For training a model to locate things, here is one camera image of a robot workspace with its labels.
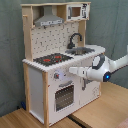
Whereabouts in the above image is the grey range hood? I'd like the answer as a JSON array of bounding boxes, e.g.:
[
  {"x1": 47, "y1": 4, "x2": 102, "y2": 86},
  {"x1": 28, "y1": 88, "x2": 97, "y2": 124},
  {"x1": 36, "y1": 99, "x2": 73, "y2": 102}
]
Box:
[{"x1": 34, "y1": 6, "x2": 64, "y2": 27}]

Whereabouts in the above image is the black toy faucet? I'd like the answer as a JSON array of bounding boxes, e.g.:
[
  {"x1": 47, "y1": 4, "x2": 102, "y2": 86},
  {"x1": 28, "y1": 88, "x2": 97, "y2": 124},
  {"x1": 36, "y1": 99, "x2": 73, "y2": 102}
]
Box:
[{"x1": 67, "y1": 33, "x2": 82, "y2": 49}]

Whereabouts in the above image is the grey toy sink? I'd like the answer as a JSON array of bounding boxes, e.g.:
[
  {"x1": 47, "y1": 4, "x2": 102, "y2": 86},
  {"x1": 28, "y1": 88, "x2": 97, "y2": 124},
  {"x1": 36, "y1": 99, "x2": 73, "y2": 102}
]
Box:
[{"x1": 65, "y1": 47, "x2": 95, "y2": 55}]

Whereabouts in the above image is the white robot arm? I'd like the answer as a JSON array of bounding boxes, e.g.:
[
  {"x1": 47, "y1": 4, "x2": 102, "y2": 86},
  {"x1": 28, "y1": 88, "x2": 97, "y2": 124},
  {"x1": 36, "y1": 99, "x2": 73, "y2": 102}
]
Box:
[{"x1": 69, "y1": 48, "x2": 128, "y2": 82}]

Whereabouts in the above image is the left oven knob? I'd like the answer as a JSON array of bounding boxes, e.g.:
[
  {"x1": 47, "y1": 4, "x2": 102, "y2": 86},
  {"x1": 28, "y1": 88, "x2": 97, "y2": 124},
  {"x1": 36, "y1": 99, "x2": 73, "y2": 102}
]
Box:
[{"x1": 54, "y1": 73, "x2": 60, "y2": 79}]

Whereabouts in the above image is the white dishwasher door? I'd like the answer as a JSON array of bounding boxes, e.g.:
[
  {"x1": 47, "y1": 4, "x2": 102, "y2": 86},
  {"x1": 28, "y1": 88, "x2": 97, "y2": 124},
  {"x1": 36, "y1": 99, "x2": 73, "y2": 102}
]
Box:
[{"x1": 80, "y1": 78, "x2": 100, "y2": 106}]

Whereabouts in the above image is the wooden toy kitchen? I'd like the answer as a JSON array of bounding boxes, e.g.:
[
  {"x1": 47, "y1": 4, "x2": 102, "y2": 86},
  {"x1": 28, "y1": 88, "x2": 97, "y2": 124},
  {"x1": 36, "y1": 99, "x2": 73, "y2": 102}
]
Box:
[{"x1": 22, "y1": 2, "x2": 105, "y2": 128}]

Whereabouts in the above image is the black toy stovetop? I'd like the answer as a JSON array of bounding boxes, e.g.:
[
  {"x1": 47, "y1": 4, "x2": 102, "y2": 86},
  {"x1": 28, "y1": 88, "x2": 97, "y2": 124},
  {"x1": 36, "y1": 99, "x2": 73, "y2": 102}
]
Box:
[{"x1": 34, "y1": 53, "x2": 71, "y2": 67}]

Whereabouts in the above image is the white oven door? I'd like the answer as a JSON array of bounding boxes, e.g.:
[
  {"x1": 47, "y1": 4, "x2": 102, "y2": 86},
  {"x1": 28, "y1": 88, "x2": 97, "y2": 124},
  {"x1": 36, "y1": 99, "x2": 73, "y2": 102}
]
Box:
[{"x1": 48, "y1": 79, "x2": 80, "y2": 125}]

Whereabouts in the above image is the toy microwave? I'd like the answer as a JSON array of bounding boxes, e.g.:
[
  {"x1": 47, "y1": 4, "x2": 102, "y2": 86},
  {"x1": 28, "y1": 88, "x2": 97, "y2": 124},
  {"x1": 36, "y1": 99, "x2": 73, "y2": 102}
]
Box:
[{"x1": 67, "y1": 3, "x2": 90, "y2": 21}]

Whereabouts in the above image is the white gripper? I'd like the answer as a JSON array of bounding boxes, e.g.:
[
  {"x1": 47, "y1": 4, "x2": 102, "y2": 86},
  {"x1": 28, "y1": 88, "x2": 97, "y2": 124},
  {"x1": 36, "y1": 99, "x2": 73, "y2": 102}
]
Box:
[{"x1": 69, "y1": 67, "x2": 91, "y2": 79}]

